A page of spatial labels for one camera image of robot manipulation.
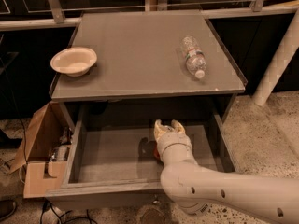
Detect red coke can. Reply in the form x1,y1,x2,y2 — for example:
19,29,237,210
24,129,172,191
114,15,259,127
153,149,161,161

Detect black floor cables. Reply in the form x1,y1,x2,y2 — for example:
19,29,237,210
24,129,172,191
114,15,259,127
38,199,99,224

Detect clear plastic water bottle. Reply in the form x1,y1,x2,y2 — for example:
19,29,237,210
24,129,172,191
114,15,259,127
180,35,206,79

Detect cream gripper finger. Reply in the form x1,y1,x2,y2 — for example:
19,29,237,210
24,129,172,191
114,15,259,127
171,119,186,133
154,119,171,141

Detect white diagonal post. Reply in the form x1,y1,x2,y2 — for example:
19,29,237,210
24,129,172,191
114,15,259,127
252,9,299,106

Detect grey cabinet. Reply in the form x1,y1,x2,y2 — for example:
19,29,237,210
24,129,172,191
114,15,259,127
51,10,246,128

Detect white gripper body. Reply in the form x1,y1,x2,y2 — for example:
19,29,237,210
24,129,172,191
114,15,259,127
157,132,193,164

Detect open grey top drawer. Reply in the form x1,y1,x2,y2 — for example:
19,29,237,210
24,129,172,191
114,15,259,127
45,112,259,211

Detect metal railing frame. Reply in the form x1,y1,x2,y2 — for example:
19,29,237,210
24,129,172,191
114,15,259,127
0,0,299,31

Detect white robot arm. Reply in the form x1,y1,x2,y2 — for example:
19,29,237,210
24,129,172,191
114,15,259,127
154,120,299,224

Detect brown cardboard box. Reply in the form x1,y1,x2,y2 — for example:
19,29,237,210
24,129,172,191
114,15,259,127
9,102,68,198

